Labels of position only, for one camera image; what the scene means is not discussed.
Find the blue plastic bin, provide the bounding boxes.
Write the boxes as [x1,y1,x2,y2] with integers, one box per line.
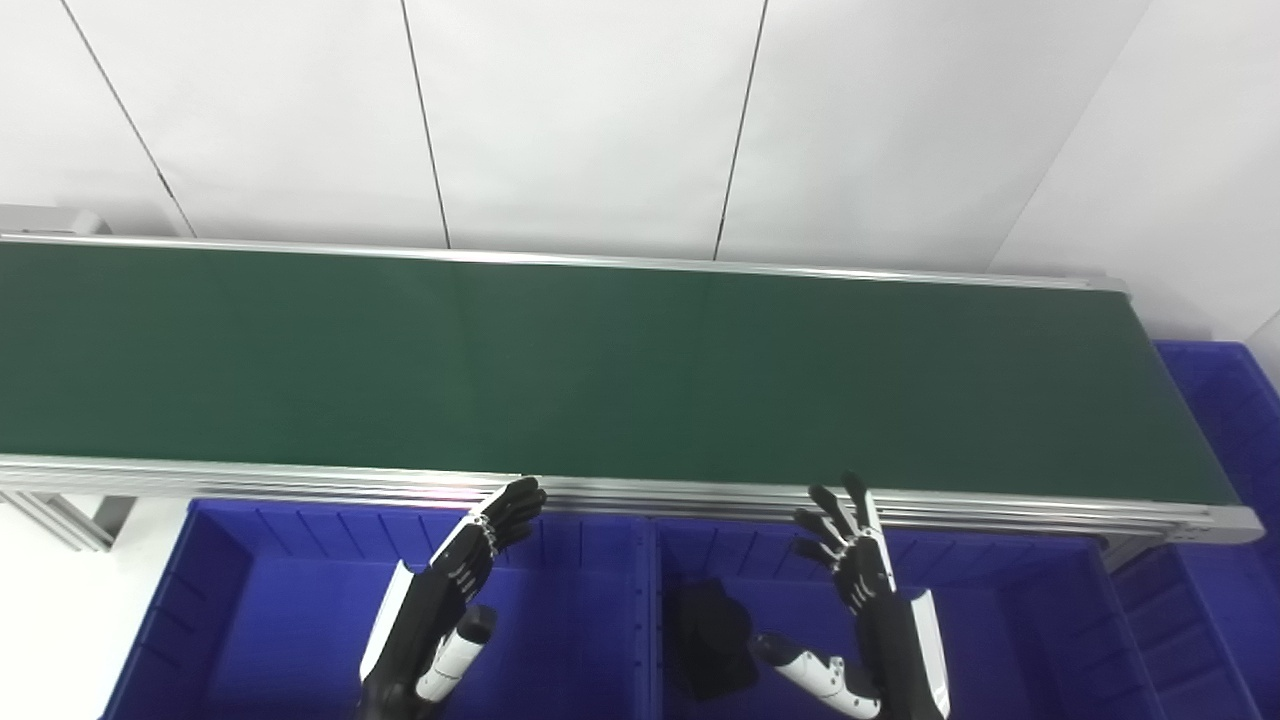
[1110,340,1280,720]
[650,515,1166,720]
[100,498,656,720]

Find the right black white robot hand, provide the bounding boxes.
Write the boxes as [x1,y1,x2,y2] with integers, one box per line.
[750,472,951,720]

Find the aluminium conveyor support leg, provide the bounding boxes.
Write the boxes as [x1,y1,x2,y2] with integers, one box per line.
[0,490,136,553]
[1100,535,1166,571]

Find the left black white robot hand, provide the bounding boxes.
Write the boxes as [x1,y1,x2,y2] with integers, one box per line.
[358,476,548,720]

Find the grey conveyor motor box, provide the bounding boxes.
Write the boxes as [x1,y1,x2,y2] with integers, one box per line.
[0,205,109,238]

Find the green conveyor belt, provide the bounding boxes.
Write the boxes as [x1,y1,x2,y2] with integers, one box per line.
[0,243,1241,506]
[0,205,1266,546]

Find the black cylinder block part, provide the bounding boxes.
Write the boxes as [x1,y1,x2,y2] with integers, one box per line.
[668,580,756,701]

